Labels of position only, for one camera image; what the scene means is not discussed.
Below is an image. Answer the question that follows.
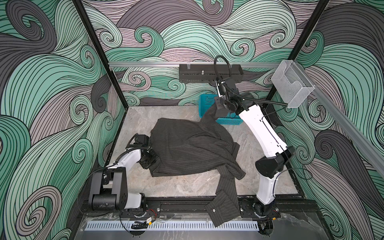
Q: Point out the dark pinstriped long sleeve shirt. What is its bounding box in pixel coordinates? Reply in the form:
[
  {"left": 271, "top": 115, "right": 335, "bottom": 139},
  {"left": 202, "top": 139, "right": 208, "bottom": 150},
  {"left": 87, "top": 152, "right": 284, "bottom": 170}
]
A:
[{"left": 149, "top": 105, "right": 246, "bottom": 227}]

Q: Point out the clear plastic wall bin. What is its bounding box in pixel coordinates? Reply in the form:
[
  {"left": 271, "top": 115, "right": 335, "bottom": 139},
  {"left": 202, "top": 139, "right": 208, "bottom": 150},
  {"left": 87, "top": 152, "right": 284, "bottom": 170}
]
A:
[{"left": 271, "top": 60, "right": 315, "bottom": 108}]

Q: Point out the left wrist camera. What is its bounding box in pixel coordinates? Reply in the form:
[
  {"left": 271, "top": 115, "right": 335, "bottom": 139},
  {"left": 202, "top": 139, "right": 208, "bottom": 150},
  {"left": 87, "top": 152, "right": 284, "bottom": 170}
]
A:
[{"left": 135, "top": 134, "right": 150, "bottom": 147}]

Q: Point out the black frame post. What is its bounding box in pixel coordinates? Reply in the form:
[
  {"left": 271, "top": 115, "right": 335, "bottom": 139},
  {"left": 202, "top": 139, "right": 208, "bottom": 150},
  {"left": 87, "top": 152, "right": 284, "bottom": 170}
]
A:
[
  {"left": 72, "top": 0, "right": 129, "bottom": 111},
  {"left": 262, "top": 0, "right": 330, "bottom": 109}
]

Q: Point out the right black frame post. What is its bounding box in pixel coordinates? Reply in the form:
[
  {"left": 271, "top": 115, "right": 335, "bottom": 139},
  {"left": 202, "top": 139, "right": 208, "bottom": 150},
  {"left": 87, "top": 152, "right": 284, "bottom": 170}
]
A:
[{"left": 262, "top": 0, "right": 330, "bottom": 109}]

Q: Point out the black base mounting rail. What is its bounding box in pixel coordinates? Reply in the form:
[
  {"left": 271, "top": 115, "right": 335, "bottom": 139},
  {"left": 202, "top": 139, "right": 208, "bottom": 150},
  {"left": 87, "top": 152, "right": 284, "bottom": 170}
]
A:
[{"left": 78, "top": 196, "right": 319, "bottom": 221}]

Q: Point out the aluminium wall rail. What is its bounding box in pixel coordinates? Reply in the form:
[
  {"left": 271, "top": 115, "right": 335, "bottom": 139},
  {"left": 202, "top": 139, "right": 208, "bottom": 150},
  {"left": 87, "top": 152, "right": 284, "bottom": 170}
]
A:
[
  {"left": 298, "top": 64, "right": 384, "bottom": 176},
  {"left": 108, "top": 61, "right": 280, "bottom": 69}
]

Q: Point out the aluminium right wall rail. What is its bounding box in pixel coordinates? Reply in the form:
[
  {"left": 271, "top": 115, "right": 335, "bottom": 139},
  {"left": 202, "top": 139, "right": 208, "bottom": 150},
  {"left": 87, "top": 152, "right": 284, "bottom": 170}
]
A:
[{"left": 298, "top": 64, "right": 384, "bottom": 176}]

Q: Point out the white slotted cable duct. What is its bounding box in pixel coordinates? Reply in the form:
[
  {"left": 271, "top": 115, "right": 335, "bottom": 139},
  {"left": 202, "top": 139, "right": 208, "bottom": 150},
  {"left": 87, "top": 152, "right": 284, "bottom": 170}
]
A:
[{"left": 85, "top": 221, "right": 259, "bottom": 232}]

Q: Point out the teal plastic basket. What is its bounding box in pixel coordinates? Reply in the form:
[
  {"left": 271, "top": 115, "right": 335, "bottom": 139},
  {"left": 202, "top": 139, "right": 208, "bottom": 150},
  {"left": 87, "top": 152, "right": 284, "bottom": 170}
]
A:
[{"left": 198, "top": 94, "right": 243, "bottom": 126}]

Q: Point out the black perforated wall tray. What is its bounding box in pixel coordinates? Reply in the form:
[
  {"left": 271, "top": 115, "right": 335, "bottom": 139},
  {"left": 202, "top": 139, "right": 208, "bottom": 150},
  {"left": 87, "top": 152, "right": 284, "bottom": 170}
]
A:
[{"left": 179, "top": 64, "right": 244, "bottom": 84}]

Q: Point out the left black frame post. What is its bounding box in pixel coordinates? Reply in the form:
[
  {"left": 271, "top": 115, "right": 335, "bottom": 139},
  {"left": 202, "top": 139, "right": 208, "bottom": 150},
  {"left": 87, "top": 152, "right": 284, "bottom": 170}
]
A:
[{"left": 72, "top": 0, "right": 129, "bottom": 111}]

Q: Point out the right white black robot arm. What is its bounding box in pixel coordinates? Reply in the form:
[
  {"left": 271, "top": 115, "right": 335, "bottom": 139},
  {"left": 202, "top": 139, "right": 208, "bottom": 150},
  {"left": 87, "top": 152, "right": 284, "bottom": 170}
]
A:
[{"left": 213, "top": 55, "right": 296, "bottom": 216}]

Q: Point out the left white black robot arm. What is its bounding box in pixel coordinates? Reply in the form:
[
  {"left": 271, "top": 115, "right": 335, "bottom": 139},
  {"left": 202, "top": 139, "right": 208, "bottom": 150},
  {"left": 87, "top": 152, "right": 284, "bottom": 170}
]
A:
[{"left": 88, "top": 134, "right": 159, "bottom": 212}]

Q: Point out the aluminium back wall rail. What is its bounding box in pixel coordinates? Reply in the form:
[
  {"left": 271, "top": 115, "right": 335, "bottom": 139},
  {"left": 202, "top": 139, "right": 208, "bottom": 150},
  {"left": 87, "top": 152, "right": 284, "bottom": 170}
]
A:
[{"left": 108, "top": 61, "right": 280, "bottom": 69}]

